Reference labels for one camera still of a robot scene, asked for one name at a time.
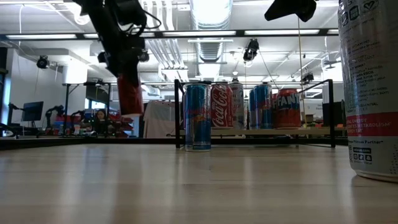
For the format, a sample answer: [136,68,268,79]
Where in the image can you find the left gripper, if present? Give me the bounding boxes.
[97,29,150,88]

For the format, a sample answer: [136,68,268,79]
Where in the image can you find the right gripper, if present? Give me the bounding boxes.
[264,0,318,23]

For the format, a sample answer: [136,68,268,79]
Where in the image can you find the red can black Coca-Cola script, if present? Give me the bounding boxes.
[117,74,144,118]

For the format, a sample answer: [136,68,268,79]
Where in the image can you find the blue silver Red Bull can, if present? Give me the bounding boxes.
[185,83,212,152]
[253,83,274,130]

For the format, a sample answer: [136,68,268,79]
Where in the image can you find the red Star Wars Coca-Cola can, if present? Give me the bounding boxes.
[210,83,234,129]

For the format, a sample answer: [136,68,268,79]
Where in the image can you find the white Celsius Peach Vibe can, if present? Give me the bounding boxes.
[231,77,245,130]

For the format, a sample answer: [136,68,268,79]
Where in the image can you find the black overhead crossbar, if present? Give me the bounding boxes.
[0,28,341,40]

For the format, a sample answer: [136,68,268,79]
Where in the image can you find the red storage bins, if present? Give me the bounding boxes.
[107,111,135,138]

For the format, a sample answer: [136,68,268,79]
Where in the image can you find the white draped cloth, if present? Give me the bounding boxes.
[143,100,175,139]

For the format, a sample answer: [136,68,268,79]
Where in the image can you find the person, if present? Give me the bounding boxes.
[92,108,110,137]

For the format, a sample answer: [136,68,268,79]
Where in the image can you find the dark screen monitor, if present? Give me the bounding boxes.
[21,101,44,122]

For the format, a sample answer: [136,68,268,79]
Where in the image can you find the black background monitor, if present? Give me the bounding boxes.
[322,101,348,128]

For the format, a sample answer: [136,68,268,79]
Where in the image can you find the hanging black ceiling camera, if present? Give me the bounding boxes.
[243,39,260,62]

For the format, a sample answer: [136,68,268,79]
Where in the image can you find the black tall table frame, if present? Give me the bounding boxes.
[61,80,112,138]

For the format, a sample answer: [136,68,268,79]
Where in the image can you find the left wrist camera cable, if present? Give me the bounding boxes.
[136,9,162,35]

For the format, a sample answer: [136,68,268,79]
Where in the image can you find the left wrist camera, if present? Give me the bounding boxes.
[113,0,147,29]

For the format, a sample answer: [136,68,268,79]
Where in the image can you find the black aluminium rig frame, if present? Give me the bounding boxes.
[0,136,351,151]

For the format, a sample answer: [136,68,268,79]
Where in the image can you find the wooden shelf with black frame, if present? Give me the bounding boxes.
[167,78,349,149]

